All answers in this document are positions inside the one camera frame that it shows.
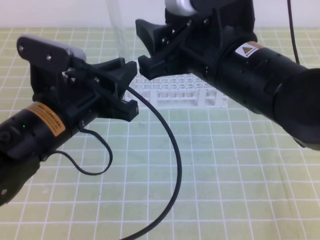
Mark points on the clear glass test tube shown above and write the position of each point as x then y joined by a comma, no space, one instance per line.
115,15

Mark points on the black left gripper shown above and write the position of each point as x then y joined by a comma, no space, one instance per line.
63,97

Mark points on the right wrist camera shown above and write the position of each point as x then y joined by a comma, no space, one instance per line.
180,7

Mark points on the green grid tablecloth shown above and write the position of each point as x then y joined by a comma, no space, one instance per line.
243,178

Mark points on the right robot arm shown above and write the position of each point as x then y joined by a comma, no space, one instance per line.
278,88

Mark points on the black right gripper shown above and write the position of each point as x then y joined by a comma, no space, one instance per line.
204,43

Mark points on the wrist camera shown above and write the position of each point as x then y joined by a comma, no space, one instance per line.
180,7
47,54

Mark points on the white plastic test tube rack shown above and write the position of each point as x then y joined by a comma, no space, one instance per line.
179,91

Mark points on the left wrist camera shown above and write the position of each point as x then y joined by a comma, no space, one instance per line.
47,54

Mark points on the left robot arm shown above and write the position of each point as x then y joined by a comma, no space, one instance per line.
22,150

